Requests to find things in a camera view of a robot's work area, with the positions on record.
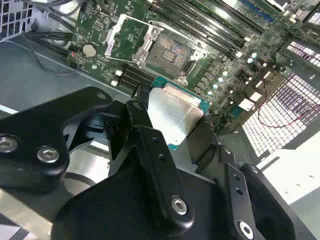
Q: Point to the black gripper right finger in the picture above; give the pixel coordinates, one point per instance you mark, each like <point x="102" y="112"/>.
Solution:
<point x="272" y="197"/>

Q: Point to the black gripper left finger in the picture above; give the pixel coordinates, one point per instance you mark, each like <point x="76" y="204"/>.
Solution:
<point x="32" y="130"/>

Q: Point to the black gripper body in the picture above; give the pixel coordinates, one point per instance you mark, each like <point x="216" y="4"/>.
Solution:
<point x="112" y="212"/>

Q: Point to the silver CPU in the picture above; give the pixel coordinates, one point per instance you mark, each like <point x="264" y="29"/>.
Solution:
<point x="172" y="110"/>

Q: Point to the metal socket cover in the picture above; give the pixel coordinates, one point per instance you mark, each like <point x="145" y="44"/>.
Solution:
<point x="147" y="42"/>

